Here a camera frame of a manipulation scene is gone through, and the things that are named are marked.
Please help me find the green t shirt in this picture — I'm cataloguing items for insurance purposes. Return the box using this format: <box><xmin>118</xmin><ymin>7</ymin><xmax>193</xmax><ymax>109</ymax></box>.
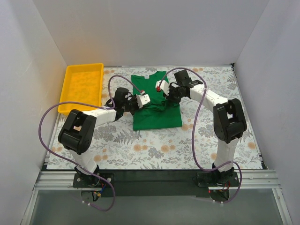
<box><xmin>131</xmin><ymin>71</ymin><xmax>182</xmax><ymax>131</ymax></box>

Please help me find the yellow plastic tray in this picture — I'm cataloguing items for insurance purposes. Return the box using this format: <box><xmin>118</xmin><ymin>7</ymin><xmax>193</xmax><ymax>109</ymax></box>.
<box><xmin>60</xmin><ymin>63</ymin><xmax>104</xmax><ymax>106</ymax></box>

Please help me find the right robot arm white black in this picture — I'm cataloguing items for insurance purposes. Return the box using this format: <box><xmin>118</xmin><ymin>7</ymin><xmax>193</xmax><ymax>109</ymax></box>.
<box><xmin>156</xmin><ymin>67</ymin><xmax>247</xmax><ymax>187</ymax></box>

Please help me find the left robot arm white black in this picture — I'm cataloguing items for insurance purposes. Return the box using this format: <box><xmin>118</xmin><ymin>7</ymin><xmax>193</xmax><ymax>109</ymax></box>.
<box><xmin>58</xmin><ymin>88</ymin><xmax>150</xmax><ymax>188</ymax></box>

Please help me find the floral table mat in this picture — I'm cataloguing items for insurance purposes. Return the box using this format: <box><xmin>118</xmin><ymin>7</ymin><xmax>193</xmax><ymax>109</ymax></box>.
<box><xmin>45</xmin><ymin>66</ymin><xmax>263</xmax><ymax>170</ymax></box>

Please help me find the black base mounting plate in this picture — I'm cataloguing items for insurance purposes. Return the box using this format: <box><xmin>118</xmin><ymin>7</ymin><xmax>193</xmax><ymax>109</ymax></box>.
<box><xmin>72</xmin><ymin>168</ymin><xmax>240</xmax><ymax>197</ymax></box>

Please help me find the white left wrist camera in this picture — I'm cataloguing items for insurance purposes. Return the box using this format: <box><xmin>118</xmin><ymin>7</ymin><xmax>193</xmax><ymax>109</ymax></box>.
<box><xmin>136</xmin><ymin>90</ymin><xmax>150</xmax><ymax>109</ymax></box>

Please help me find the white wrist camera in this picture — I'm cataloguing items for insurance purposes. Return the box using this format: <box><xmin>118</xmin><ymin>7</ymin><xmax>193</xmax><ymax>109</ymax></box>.
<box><xmin>155</xmin><ymin>80</ymin><xmax>169</xmax><ymax>96</ymax></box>
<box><xmin>136</xmin><ymin>90</ymin><xmax>150</xmax><ymax>109</ymax></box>

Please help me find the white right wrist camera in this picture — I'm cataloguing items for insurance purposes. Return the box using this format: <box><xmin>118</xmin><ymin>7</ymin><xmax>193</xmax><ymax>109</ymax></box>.
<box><xmin>155</xmin><ymin>80</ymin><xmax>169</xmax><ymax>96</ymax></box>

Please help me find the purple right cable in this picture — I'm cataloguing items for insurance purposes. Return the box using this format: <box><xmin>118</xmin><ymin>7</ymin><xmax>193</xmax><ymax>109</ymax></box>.
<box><xmin>158</xmin><ymin>67</ymin><xmax>243</xmax><ymax>203</ymax></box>

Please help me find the purple cable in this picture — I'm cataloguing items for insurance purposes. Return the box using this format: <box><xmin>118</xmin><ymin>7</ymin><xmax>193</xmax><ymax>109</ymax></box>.
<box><xmin>158</xmin><ymin>67</ymin><xmax>243</xmax><ymax>203</ymax></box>
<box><xmin>38</xmin><ymin>75</ymin><xmax>145</xmax><ymax>211</ymax></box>

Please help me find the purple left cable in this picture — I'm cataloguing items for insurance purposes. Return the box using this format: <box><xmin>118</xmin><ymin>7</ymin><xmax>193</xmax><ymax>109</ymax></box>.
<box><xmin>38</xmin><ymin>75</ymin><xmax>145</xmax><ymax>211</ymax></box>

